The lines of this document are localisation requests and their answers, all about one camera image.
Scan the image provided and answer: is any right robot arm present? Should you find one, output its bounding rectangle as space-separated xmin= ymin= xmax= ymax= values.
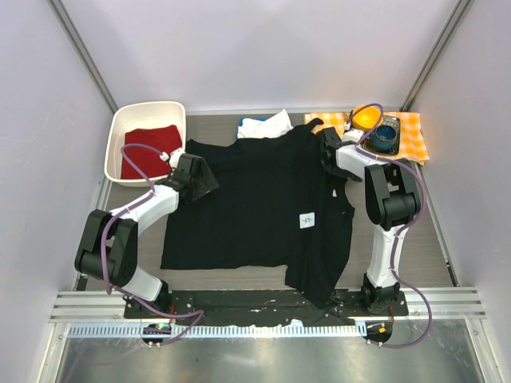
xmin=319 ymin=128 xmax=422 ymax=315

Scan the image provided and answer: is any white t shirt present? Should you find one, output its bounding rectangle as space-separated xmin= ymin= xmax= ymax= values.
xmin=236 ymin=109 xmax=293 ymax=139

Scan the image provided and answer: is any blue mug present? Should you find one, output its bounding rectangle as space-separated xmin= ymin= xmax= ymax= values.
xmin=369 ymin=124 xmax=398 ymax=153

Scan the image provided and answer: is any blue t shirt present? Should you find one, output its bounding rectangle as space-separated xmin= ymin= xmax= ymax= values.
xmin=239 ymin=117 xmax=266 ymax=125

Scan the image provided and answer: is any red t shirt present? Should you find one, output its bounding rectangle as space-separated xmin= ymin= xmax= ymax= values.
xmin=120 ymin=124 xmax=184 ymax=180

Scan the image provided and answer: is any slotted cable duct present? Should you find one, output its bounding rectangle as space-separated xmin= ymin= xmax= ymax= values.
xmin=68 ymin=321 xmax=366 ymax=339

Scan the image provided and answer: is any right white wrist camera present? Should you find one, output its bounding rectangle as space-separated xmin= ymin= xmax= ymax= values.
xmin=341 ymin=128 xmax=365 ymax=144

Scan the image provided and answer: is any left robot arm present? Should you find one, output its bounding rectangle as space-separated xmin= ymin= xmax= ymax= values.
xmin=74 ymin=153 xmax=219 ymax=318

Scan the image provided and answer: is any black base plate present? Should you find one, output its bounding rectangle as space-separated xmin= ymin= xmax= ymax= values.
xmin=123 ymin=289 xmax=409 ymax=327

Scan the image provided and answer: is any white plastic tub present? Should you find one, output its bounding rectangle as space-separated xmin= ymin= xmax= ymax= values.
xmin=104 ymin=101 xmax=186 ymax=188

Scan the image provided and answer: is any orange bowl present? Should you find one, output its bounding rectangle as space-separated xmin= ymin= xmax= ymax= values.
xmin=351 ymin=105 xmax=382 ymax=131

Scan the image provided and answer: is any orange checkered cloth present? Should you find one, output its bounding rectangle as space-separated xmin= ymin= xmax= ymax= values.
xmin=303 ymin=112 xmax=430 ymax=165

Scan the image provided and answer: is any black t shirt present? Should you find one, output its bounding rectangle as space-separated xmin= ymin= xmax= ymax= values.
xmin=160 ymin=119 xmax=355 ymax=309

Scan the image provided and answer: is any dark patterned tray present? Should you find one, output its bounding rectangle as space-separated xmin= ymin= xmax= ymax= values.
xmin=347 ymin=114 xmax=401 ymax=155

